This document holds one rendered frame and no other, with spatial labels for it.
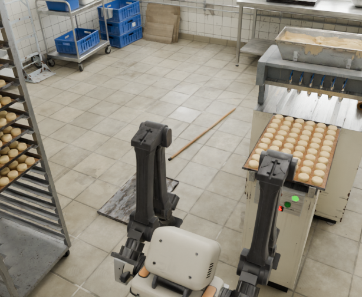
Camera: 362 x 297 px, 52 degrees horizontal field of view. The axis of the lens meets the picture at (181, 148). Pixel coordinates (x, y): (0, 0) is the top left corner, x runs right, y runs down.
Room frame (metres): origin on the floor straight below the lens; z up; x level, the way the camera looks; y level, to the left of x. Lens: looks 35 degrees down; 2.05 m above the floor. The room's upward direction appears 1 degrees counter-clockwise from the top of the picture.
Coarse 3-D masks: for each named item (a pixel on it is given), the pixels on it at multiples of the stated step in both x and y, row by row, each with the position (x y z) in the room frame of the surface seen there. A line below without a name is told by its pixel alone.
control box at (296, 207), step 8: (256, 184) 1.42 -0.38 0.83; (256, 192) 1.42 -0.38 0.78; (288, 192) 1.35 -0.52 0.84; (296, 192) 1.35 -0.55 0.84; (304, 192) 1.34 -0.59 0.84; (256, 200) 1.42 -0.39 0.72; (280, 200) 1.36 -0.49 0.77; (288, 200) 1.35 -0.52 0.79; (288, 208) 1.34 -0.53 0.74; (296, 208) 1.33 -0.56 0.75
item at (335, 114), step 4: (336, 104) 2.11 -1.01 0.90; (340, 104) 2.11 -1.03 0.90; (336, 108) 2.05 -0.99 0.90; (336, 112) 2.01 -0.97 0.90; (332, 116) 1.96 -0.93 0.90; (336, 116) 1.96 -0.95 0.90; (332, 120) 1.91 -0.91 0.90; (312, 188) 1.30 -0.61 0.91; (308, 192) 1.31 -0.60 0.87; (312, 192) 1.30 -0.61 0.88; (308, 196) 1.31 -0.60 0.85; (312, 196) 1.30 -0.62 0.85
